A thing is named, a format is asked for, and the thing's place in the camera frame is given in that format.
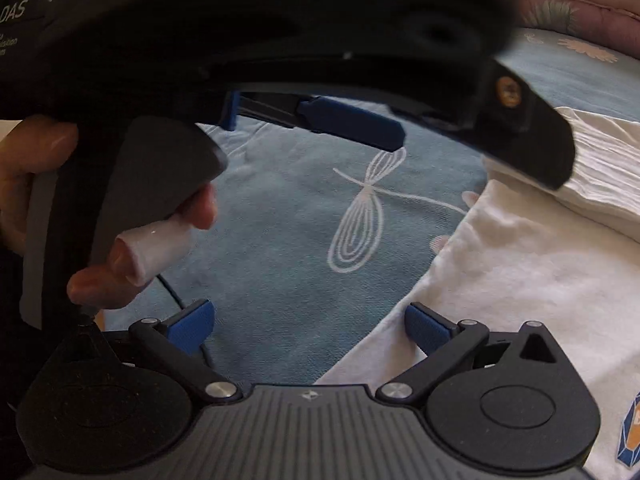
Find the folded pink floral quilt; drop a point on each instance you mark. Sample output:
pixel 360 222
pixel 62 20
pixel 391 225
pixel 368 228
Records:
pixel 600 15

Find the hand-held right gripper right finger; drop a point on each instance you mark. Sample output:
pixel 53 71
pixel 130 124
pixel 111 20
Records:
pixel 425 330

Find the person's left hand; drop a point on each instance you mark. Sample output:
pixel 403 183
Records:
pixel 35 150

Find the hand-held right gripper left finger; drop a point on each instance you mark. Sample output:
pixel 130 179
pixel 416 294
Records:
pixel 192 327

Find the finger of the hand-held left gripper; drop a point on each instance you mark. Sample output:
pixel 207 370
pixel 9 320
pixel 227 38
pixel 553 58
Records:
pixel 530 130
pixel 350 122

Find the white printed sweatshirt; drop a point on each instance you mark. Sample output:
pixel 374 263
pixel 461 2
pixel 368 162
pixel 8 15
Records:
pixel 525 270

